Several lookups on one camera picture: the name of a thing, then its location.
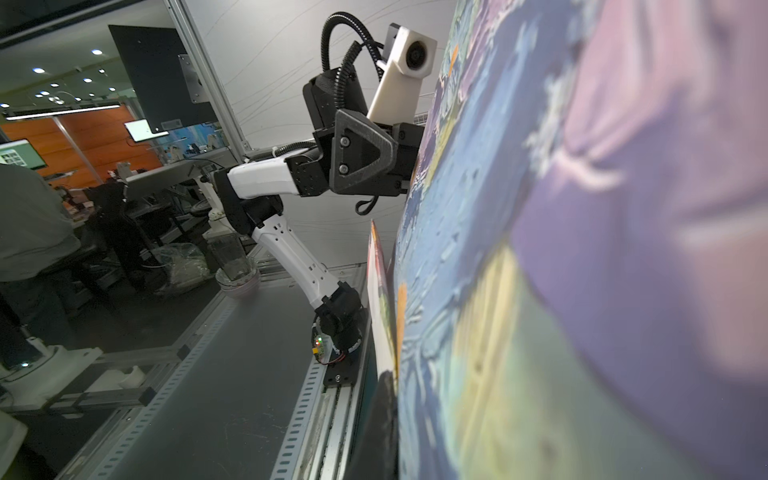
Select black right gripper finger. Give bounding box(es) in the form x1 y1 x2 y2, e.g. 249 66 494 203
344 371 399 480

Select slotted cable duct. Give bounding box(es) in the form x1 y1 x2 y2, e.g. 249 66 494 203
269 360 326 480

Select floral print paper bag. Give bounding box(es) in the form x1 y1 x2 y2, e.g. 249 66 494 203
393 1 767 479

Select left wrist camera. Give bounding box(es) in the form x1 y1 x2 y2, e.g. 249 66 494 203
367 23 437 125

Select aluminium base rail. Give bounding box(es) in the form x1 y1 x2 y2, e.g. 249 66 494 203
305 263 376 480

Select person in grey shirt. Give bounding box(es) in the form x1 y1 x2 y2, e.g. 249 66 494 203
1 164 80 349

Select stacked bowls outside cell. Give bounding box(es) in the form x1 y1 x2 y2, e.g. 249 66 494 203
207 233 261 299

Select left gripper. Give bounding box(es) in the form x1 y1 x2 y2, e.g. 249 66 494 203
313 109 424 197

